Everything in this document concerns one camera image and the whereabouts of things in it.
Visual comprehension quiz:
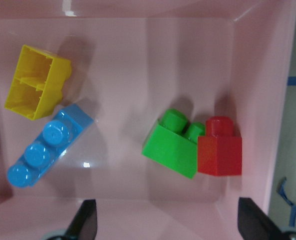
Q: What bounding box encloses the yellow toy block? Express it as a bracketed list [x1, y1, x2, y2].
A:
[4, 45, 72, 121]

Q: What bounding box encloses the green toy block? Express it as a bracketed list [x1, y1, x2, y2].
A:
[142, 108, 205, 179]

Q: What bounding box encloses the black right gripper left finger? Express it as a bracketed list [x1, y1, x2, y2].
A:
[64, 199, 98, 240]

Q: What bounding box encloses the blue toy block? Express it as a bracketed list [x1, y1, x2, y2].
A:
[7, 104, 94, 188]

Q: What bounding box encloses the pink plastic box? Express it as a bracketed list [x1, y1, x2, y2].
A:
[0, 0, 296, 240]

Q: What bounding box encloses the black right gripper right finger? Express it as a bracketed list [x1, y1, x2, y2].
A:
[237, 197, 284, 240]

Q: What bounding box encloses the red toy block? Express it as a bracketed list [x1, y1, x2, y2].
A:
[197, 116, 242, 177]

